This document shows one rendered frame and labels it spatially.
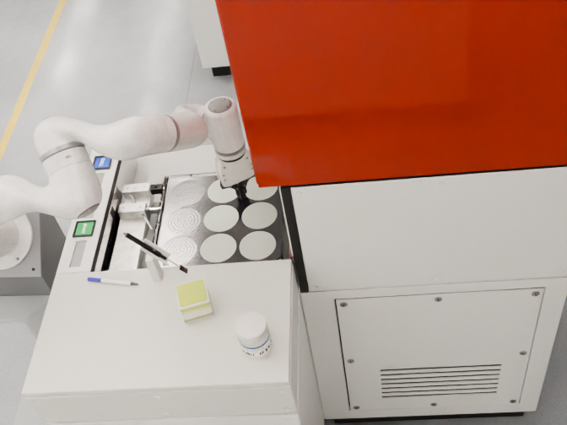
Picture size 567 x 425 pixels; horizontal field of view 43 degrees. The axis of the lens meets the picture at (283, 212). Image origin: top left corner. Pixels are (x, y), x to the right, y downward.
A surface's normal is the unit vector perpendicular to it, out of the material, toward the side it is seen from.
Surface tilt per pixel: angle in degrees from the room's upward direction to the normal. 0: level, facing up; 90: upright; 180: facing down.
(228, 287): 0
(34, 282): 90
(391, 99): 90
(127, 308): 0
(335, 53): 90
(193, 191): 0
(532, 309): 90
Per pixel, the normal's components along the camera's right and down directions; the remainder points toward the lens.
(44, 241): 0.99, -0.03
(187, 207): -0.13, -0.66
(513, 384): -0.02, 0.74
